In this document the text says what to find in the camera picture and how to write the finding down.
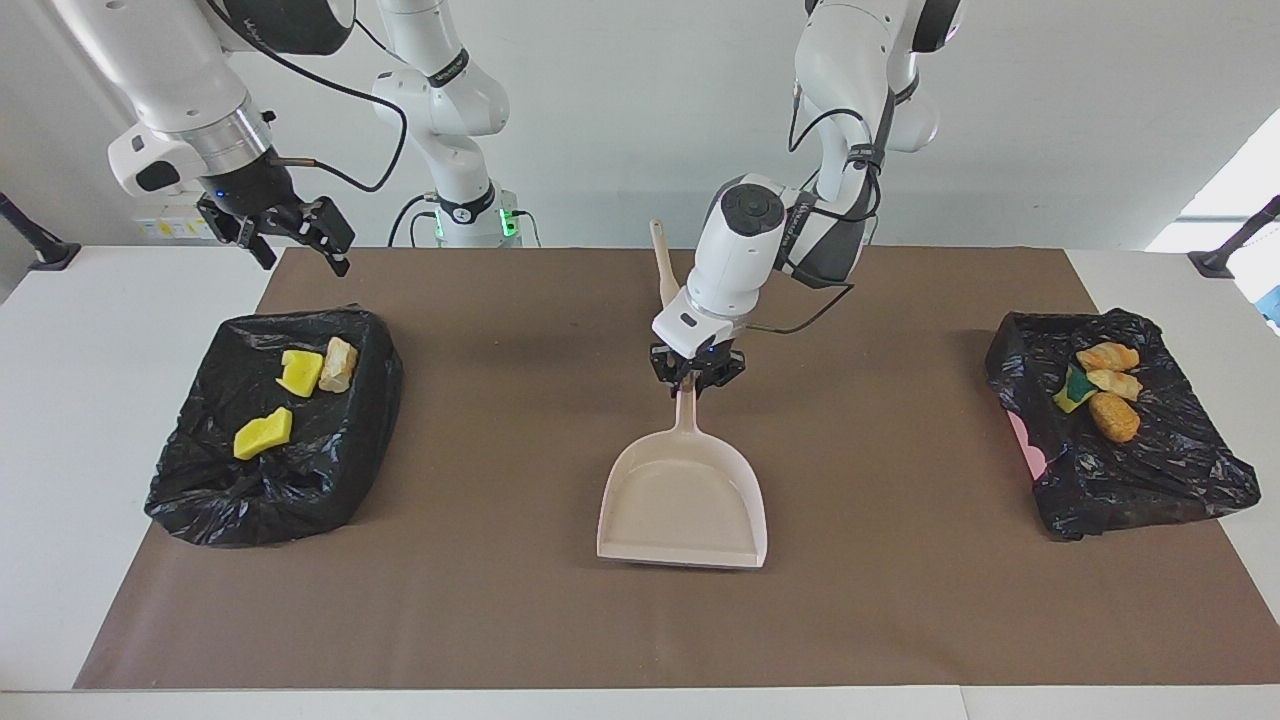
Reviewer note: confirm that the yellow sponge wedge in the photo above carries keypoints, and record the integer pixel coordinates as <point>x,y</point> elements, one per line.
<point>1073,392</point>

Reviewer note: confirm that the brown bread roll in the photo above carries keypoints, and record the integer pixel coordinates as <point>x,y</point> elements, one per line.
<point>1113,416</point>

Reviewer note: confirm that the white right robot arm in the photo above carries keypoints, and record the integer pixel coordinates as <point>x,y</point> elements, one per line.
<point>180,80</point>

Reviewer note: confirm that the black stand clamp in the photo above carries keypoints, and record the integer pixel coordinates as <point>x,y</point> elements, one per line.
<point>50,255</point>
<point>1215,262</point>

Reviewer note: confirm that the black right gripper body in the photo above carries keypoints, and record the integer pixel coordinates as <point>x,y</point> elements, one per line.
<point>255,195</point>

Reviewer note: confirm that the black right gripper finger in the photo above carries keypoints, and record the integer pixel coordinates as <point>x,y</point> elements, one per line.
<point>262,252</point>
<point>338,258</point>

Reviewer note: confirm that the beige plastic dustpan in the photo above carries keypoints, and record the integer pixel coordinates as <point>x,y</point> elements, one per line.
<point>685,500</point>

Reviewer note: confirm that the beige hand brush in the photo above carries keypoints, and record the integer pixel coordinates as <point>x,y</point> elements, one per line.
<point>665,270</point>

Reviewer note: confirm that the yellow sponge piece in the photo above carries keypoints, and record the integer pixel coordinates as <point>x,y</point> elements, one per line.
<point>263,435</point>
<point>300,372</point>

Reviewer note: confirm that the striped bread piece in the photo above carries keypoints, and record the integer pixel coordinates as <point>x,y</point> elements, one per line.
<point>1108,356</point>
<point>1116,383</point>

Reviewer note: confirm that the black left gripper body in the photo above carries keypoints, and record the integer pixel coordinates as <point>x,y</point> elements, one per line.
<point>700,362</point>

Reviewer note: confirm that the grey beige foam chunk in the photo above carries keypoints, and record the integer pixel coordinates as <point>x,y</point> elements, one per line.
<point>338,365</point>

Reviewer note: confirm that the white wall socket box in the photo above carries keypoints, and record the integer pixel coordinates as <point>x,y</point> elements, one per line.
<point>165,225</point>

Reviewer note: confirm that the brown table mat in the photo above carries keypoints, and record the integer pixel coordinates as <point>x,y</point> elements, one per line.
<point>640,620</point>

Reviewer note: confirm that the blue object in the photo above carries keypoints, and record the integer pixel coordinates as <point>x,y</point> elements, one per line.
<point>1273,305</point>

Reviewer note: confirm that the pink bin with black bag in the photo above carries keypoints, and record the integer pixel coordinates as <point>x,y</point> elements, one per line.
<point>1150,470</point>

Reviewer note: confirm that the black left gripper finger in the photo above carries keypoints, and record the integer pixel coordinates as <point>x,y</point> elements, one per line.
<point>706,382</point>
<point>684,380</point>

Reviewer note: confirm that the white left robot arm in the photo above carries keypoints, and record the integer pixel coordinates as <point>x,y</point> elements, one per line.
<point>740,260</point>

